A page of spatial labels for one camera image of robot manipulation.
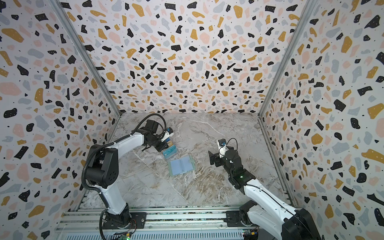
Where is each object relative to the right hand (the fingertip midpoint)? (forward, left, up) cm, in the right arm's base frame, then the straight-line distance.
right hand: (217, 146), depth 81 cm
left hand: (+9, +30, -10) cm, 33 cm away
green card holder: (-4, +22, -17) cm, 28 cm away
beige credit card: (+9, +29, -11) cm, 33 cm away
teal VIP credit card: (+4, +29, -15) cm, 33 cm away
